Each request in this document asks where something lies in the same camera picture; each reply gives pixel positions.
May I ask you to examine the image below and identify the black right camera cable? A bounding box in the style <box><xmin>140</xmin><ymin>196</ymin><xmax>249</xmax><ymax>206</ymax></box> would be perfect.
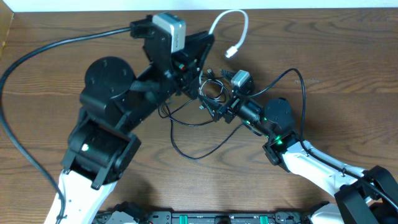
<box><xmin>248</xmin><ymin>67</ymin><xmax>398</xmax><ymax>215</ymax></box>

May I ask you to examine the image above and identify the white usb cable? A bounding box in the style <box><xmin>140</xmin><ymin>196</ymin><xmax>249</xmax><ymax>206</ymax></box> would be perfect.
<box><xmin>207</xmin><ymin>9</ymin><xmax>249</xmax><ymax>59</ymax></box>

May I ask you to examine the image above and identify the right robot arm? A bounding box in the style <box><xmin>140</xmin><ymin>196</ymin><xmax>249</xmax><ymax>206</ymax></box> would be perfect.
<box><xmin>199</xmin><ymin>95</ymin><xmax>397</xmax><ymax>223</ymax></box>

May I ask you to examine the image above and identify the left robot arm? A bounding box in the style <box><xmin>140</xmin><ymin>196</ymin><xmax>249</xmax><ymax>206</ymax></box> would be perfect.
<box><xmin>45</xmin><ymin>27</ymin><xmax>215</xmax><ymax>223</ymax></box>

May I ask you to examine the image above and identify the black left camera cable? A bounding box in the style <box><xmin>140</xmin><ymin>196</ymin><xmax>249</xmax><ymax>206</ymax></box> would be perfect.
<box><xmin>0</xmin><ymin>26</ymin><xmax>133</xmax><ymax>224</ymax></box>

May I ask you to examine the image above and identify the black camera cable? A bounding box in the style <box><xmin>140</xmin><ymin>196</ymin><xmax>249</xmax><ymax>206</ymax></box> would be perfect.
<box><xmin>0</xmin><ymin>26</ymin><xmax>133</xmax><ymax>224</ymax></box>
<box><xmin>248</xmin><ymin>67</ymin><xmax>398</xmax><ymax>215</ymax></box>

